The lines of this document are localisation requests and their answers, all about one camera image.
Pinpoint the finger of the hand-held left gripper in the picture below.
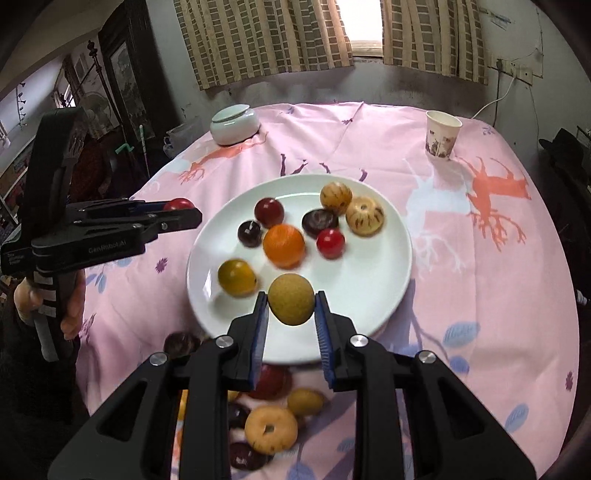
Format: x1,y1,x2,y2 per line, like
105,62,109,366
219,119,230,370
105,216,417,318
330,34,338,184
71,209,202,236
69,198,169,220

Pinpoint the large orange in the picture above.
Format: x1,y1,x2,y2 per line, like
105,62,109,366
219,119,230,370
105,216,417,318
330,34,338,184
263,223,306,269

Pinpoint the white standing fan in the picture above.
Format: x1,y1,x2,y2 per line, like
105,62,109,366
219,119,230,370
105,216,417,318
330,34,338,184
81,91,109,125

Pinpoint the wide beige checked curtain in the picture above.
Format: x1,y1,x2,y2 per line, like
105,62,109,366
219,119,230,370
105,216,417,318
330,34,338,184
174,0,355,90

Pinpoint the dark framed picture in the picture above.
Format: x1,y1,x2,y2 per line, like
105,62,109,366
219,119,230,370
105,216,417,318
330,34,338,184
99,28,153,153

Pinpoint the tan striped pepino melon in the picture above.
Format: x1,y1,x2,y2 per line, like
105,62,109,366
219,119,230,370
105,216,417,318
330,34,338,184
320,182,353,216

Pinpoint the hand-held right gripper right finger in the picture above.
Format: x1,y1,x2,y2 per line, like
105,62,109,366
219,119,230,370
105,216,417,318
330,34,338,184
315,291,536,480

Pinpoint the black hat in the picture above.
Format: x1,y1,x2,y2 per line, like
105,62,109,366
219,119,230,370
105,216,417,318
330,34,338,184
539,128,591,162

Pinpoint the dark red cherry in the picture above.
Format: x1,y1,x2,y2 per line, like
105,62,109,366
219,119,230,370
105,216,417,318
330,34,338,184
237,220,264,248
227,402,252,430
254,198,285,229
229,442,273,472

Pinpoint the pink printed tablecloth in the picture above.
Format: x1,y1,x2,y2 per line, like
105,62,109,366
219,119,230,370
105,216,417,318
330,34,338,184
76,102,580,480

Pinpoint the plain tan pepino melon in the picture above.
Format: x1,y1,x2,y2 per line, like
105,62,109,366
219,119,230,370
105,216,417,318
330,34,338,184
244,405,299,455

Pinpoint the white power cable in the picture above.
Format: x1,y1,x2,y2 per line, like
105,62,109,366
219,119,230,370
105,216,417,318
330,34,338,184
473,69,515,118

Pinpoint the white lidded ceramic jar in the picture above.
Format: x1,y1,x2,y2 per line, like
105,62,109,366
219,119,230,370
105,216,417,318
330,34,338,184
210,105,260,147

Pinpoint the printed paper cup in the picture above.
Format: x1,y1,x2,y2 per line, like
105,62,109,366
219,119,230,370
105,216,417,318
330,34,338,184
424,110,463,161

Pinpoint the person's left hand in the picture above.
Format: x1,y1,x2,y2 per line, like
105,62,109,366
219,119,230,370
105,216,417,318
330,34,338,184
14,272,87,341

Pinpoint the clear plastic bag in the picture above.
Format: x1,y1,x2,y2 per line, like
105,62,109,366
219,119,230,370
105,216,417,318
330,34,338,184
164,122,201,158

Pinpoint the bright window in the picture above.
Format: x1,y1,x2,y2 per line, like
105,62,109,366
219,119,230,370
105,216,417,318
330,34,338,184
339,0,385,58

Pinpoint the white wall socket strip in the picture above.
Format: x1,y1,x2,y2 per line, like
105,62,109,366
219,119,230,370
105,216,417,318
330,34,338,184
494,58,536,85

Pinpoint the large red plum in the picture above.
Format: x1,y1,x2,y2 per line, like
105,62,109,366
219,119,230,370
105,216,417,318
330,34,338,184
249,364,293,400

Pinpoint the tan longan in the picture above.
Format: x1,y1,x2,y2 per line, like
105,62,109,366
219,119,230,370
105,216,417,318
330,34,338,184
268,273,315,327
287,388,325,417

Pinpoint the white stick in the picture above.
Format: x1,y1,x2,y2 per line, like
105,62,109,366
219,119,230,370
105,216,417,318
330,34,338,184
139,124,151,178

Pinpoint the white oval plate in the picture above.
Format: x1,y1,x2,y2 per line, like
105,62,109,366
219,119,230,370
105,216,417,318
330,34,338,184
186,173,413,365

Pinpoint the yellow green tomato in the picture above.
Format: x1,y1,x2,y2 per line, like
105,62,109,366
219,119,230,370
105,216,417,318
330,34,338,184
217,259,257,297

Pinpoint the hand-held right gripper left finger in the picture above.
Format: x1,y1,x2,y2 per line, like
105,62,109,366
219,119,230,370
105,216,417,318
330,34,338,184
47,291,270,480

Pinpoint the dark purple mangosteen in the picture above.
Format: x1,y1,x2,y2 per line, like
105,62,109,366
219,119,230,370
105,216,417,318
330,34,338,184
301,209,340,240
163,331,202,361

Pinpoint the narrow beige checked curtain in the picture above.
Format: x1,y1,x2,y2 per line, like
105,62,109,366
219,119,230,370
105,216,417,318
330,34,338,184
381,0,489,85

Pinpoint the cream striped pepino melon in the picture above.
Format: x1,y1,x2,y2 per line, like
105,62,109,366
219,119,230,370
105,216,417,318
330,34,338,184
345,196,385,238

